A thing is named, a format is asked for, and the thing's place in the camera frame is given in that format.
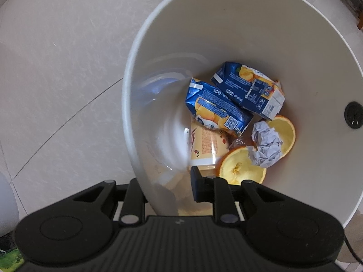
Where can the white rounded object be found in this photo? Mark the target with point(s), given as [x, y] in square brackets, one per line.
[7, 204]

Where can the blue drink carton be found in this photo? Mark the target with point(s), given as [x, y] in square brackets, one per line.
[215, 104]
[244, 87]

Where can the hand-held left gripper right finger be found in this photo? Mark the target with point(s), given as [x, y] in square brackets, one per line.
[196, 184]

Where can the green printed packet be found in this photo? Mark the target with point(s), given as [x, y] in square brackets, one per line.
[10, 257]

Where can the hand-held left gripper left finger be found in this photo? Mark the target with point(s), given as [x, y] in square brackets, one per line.
[133, 195]

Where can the white trash bin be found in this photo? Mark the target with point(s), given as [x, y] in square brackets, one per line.
[241, 19]

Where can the orange half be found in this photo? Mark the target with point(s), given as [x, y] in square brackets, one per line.
[238, 167]
[287, 136]

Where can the yellow drink cup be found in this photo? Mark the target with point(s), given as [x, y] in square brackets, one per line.
[204, 147]

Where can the paper ball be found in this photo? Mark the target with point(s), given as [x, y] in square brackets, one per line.
[266, 147]

